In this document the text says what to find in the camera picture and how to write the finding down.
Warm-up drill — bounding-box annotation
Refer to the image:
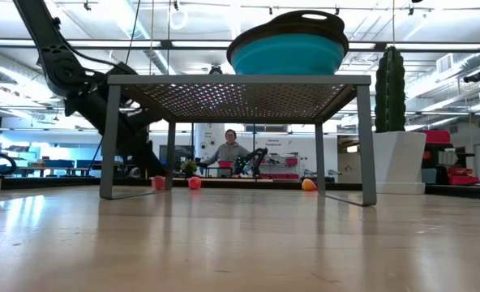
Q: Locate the black aluminium table frame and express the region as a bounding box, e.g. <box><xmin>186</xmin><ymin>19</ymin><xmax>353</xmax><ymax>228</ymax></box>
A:
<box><xmin>0</xmin><ymin>176</ymin><xmax>480</xmax><ymax>200</ymax></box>

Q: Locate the red low background equipment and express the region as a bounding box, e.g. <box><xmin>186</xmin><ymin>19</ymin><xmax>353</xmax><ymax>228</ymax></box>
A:
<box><xmin>448</xmin><ymin>168</ymin><xmax>480</xmax><ymax>187</ymax></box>

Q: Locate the person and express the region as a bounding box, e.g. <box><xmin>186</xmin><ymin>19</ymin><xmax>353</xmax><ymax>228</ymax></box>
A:
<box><xmin>201</xmin><ymin>128</ymin><xmax>251</xmax><ymax>178</ymax></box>

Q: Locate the white background container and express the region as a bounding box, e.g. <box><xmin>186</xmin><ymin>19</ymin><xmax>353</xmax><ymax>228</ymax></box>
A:
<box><xmin>437</xmin><ymin>148</ymin><xmax>459</xmax><ymax>166</ymax></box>

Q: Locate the red background storage bin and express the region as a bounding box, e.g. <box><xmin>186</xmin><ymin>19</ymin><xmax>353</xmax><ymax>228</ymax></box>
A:
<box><xmin>421</xmin><ymin>129</ymin><xmax>452</xmax><ymax>145</ymax></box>

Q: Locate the small green background plant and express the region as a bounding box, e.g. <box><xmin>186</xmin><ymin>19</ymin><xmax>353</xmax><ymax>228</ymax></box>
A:
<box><xmin>181</xmin><ymin>158</ymin><xmax>199</xmax><ymax>178</ymax></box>

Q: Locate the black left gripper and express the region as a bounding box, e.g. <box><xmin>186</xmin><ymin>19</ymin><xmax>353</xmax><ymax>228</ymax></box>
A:
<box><xmin>120</xmin><ymin>117</ymin><xmax>166</xmax><ymax>178</ymax></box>

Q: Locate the grey perforated metal stand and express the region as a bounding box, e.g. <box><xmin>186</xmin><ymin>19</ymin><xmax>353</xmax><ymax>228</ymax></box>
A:
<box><xmin>99</xmin><ymin>74</ymin><xmax>378</xmax><ymax>207</ymax></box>

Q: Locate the white angular planter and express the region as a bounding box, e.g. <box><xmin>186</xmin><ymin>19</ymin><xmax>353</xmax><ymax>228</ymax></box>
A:
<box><xmin>371</xmin><ymin>130</ymin><xmax>427</xmax><ymax>195</ymax></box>

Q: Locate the yellow hanging cord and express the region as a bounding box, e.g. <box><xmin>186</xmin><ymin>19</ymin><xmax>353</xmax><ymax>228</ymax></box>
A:
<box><xmin>144</xmin><ymin>0</ymin><xmax>155</xmax><ymax>122</ymax></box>

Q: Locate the black hanging cable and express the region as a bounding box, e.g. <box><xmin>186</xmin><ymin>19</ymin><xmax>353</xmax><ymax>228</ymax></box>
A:
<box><xmin>125</xmin><ymin>0</ymin><xmax>142</xmax><ymax>66</ymax></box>

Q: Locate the blue collapsible bowl grey rim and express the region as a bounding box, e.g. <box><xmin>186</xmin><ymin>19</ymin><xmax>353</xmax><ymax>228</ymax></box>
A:
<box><xmin>226</xmin><ymin>9</ymin><xmax>349</xmax><ymax>76</ymax></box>

